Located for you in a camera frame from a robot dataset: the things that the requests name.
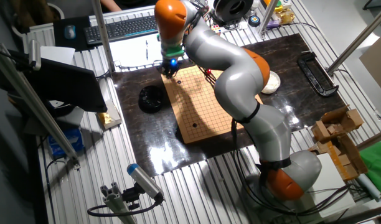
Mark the white round stone bowl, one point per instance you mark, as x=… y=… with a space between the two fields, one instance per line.
x=273 y=84

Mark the aluminium frame post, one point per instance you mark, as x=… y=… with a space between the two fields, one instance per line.
x=268 y=17
x=102 y=37
x=358 y=41
x=374 y=139

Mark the open cardboard box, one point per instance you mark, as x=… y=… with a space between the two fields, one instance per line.
x=349 y=118

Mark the white paper sheet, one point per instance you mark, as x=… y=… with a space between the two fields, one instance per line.
x=128 y=53

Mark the yellow green object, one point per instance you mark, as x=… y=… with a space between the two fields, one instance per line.
x=278 y=6

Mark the black filament spool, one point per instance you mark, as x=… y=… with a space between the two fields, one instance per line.
x=234 y=9

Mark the small white gold box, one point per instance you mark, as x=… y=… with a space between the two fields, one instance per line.
x=109 y=116

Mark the green mounting adapter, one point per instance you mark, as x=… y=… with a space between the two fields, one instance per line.
x=173 y=51

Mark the black blue round puck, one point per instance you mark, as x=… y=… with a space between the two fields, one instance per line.
x=254 y=21

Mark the blue package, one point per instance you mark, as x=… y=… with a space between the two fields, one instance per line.
x=66 y=143

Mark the long aluminium beam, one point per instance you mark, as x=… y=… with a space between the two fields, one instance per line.
x=53 y=132

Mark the small cardboard box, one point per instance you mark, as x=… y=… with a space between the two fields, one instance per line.
x=321 y=130

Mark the white sheet behind monitor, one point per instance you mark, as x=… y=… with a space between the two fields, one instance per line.
x=58 y=54

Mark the dark marble slab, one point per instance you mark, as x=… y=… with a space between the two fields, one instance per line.
x=140 y=140

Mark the gold foil pack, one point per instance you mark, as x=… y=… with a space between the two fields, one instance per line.
x=285 y=17

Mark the silver camera blue end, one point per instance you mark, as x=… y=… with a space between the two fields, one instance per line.
x=145 y=182

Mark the black computer keyboard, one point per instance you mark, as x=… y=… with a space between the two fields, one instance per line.
x=122 y=28

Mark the bare person forearm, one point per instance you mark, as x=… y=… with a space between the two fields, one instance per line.
x=111 y=4

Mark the rubiks cube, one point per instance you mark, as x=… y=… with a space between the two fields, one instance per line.
x=216 y=28

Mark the pale rolled sheet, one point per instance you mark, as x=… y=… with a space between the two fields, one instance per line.
x=369 y=186

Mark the small purple item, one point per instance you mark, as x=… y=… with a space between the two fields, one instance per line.
x=273 y=25

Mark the silver orange robot arm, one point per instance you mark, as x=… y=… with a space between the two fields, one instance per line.
x=234 y=87

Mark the tan go board mat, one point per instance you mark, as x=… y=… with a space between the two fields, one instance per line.
x=203 y=102

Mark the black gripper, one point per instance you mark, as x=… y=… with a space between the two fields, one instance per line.
x=168 y=67

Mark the black mouse pad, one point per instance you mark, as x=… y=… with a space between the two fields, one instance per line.
x=81 y=37

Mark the green cloth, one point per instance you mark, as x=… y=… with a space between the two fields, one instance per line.
x=377 y=168

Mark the grey computer mouse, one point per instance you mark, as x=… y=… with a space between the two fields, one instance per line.
x=69 y=31

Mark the large brown cardboard sheet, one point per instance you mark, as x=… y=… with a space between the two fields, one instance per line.
x=378 y=68

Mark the short aluminium profile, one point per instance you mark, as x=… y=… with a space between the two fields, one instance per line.
x=115 y=202

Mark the long cardboard box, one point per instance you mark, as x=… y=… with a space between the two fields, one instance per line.
x=349 y=161

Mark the white rimmed round bin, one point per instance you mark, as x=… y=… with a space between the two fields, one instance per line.
x=38 y=15

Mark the silver camera on beam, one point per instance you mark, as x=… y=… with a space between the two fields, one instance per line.
x=35 y=56

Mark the black round stone bowl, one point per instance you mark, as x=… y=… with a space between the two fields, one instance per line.
x=151 y=99

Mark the black monitor screen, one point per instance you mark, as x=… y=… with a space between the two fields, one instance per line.
x=69 y=84

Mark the white flat panel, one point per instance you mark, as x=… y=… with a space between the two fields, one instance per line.
x=330 y=174

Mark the black camera clamp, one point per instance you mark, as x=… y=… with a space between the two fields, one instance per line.
x=131 y=196

